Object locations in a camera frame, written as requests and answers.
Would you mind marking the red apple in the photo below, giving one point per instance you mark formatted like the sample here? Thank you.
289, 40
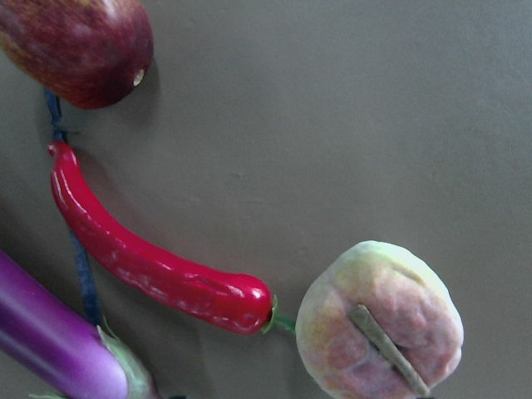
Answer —
90, 53

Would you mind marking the purple eggplant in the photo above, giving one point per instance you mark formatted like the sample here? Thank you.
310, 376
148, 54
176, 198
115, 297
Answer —
78, 359

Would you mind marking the red chili pepper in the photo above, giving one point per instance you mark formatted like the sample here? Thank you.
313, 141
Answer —
238, 303

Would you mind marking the yellow pink peach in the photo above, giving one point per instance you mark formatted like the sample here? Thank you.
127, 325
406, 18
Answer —
406, 298

